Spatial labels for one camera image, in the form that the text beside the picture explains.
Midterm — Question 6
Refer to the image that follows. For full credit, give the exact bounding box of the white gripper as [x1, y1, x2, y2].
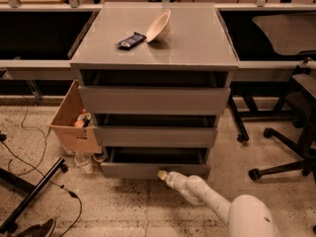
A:
[157, 170, 188, 192]

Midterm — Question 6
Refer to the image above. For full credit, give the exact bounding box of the grey bottom drawer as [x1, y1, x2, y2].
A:
[101, 147, 210, 179]

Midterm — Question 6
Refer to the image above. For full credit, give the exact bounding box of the grey drawer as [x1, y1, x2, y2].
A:
[78, 82, 230, 116]
[94, 114, 217, 148]
[101, 147, 210, 179]

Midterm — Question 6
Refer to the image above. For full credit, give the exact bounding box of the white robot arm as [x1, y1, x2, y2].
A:
[157, 170, 281, 237]

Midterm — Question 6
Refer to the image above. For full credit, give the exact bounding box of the grey middle drawer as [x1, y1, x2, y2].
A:
[94, 114, 217, 148]

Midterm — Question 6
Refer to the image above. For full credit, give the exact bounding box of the grey drawer cabinet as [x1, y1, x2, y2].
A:
[69, 2, 240, 160]

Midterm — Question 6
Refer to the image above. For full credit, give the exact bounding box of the grey top drawer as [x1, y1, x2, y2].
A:
[78, 82, 230, 116]

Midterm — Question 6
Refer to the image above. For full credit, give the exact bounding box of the cardboard box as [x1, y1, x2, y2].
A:
[50, 80, 102, 154]

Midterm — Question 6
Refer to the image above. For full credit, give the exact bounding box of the white bowl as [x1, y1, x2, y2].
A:
[146, 9, 172, 42]

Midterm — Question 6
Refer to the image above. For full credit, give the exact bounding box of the black office chair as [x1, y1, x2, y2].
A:
[248, 72, 316, 181]

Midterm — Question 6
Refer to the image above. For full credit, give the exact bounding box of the black stand leg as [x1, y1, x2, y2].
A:
[0, 158, 67, 234]

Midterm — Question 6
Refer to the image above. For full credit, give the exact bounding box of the black desk leg frame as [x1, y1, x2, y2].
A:
[228, 95, 293, 142]

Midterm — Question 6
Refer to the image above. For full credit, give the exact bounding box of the black floor cable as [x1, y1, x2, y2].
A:
[0, 96, 83, 237]

